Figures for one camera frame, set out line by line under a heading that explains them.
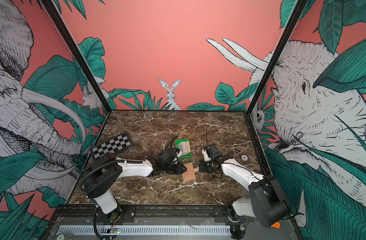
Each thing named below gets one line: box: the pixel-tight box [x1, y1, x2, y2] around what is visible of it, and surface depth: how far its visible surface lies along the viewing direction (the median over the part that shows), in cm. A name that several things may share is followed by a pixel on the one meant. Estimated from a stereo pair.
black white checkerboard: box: [90, 132, 134, 161], surface depth 97 cm
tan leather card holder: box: [182, 162, 200, 181], surface depth 89 cm
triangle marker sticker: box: [234, 147, 243, 155], surface depth 100 cm
